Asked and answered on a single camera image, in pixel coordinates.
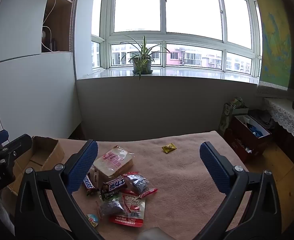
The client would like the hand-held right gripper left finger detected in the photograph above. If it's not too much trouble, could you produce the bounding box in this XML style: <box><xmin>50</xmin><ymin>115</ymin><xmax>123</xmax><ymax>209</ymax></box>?
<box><xmin>14</xmin><ymin>139</ymin><xmax>105</xmax><ymax>240</ymax></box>

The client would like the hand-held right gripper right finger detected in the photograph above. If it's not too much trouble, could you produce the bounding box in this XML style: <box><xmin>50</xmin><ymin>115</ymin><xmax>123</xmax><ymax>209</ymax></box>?
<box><xmin>199</xmin><ymin>141</ymin><xmax>281</xmax><ymax>240</ymax></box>

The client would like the packaged sliced bread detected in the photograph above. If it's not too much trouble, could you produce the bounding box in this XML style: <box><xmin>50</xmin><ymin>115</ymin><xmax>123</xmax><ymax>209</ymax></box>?
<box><xmin>93</xmin><ymin>145</ymin><xmax>135</xmax><ymax>180</ymax></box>

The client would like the brown cardboard box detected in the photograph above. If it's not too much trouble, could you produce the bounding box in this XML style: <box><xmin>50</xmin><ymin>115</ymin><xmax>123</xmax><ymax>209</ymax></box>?
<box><xmin>2</xmin><ymin>136</ymin><xmax>65</xmax><ymax>196</ymax></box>

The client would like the yellow candy packet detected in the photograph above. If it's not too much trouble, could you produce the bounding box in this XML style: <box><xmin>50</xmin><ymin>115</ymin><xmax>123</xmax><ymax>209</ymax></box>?
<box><xmin>162</xmin><ymin>144</ymin><xmax>177</xmax><ymax>154</ymax></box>

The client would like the brown chocolate bar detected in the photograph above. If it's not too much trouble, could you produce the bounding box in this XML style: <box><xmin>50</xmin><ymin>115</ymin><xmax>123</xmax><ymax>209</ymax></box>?
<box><xmin>83</xmin><ymin>174</ymin><xmax>100</xmax><ymax>191</ymax></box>

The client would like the chocolate bar with white letters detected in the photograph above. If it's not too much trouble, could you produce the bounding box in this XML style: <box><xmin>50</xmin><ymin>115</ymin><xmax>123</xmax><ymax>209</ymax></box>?
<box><xmin>100</xmin><ymin>176</ymin><xmax>128</xmax><ymax>200</ymax></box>

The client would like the red cardboard box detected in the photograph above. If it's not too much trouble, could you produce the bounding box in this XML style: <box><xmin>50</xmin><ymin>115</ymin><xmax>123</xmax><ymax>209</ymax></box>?
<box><xmin>224</xmin><ymin>115</ymin><xmax>272</xmax><ymax>163</ymax></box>

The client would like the pink blanket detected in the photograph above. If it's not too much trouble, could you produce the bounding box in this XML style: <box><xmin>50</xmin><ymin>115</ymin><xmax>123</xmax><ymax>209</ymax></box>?
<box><xmin>2</xmin><ymin>130</ymin><xmax>252</xmax><ymax>240</ymax></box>

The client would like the red packet with dark filling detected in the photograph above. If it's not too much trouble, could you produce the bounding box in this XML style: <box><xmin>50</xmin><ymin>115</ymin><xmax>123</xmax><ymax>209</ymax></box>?
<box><xmin>97</xmin><ymin>196</ymin><xmax>131</xmax><ymax>218</ymax></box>
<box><xmin>123</xmin><ymin>171</ymin><xmax>159</xmax><ymax>199</ymax></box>

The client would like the green patterned bag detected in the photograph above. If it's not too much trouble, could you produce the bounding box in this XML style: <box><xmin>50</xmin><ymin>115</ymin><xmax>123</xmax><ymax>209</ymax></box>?
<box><xmin>219</xmin><ymin>97</ymin><xmax>249</xmax><ymax>133</ymax></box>

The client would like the blue plastic bag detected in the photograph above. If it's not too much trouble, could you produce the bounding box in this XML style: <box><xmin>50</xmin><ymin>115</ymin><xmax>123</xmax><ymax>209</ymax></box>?
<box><xmin>247</xmin><ymin>123</ymin><xmax>265</xmax><ymax>137</ymax></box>

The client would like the colourful wrapped egg candy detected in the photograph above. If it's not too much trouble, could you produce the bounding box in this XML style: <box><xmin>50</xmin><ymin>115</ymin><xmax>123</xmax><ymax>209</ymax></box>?
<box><xmin>87</xmin><ymin>213</ymin><xmax>99</xmax><ymax>228</ymax></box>

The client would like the white cabinet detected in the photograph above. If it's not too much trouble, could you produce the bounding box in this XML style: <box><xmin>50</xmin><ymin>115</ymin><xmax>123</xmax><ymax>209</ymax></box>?
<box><xmin>0</xmin><ymin>0</ymin><xmax>83</xmax><ymax>140</ymax></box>

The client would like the red and white snack packet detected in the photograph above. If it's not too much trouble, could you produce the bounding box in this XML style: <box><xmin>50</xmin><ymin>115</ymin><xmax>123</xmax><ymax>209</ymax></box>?
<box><xmin>109</xmin><ymin>192</ymin><xmax>146</xmax><ymax>228</ymax></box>

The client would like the white lace tablecloth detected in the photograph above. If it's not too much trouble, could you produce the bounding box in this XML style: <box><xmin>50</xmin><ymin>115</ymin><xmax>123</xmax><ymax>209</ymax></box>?
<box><xmin>263</xmin><ymin>97</ymin><xmax>294</xmax><ymax>160</ymax></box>

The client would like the potted spider plant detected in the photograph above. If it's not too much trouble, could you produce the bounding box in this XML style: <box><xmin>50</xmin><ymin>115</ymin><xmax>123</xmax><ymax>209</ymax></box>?
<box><xmin>120</xmin><ymin>35</ymin><xmax>171</xmax><ymax>80</ymax></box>

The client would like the white framed window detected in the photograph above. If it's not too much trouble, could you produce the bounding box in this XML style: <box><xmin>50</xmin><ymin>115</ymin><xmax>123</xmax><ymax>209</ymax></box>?
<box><xmin>90</xmin><ymin>0</ymin><xmax>262</xmax><ymax>78</ymax></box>

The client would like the white cable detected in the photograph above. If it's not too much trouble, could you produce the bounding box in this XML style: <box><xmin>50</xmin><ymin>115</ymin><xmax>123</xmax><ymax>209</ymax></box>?
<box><xmin>41</xmin><ymin>0</ymin><xmax>67</xmax><ymax>53</ymax></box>

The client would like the wall map poster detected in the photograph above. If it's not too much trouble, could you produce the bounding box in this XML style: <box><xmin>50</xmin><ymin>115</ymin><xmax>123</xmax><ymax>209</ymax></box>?
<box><xmin>252</xmin><ymin>0</ymin><xmax>294</xmax><ymax>92</ymax></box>

